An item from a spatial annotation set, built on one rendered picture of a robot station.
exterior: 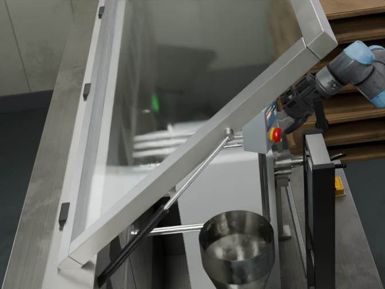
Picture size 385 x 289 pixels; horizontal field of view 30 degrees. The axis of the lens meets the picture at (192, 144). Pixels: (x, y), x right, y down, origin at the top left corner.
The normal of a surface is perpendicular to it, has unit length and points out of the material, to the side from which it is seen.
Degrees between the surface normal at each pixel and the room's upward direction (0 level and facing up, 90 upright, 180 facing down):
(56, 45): 90
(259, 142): 90
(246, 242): 72
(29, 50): 90
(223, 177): 90
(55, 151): 0
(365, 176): 0
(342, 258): 0
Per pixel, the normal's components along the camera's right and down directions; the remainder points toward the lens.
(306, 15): -0.72, -0.56
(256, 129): -0.40, 0.55
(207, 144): 0.03, 0.56
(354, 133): -0.11, -0.82
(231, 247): 0.13, 0.27
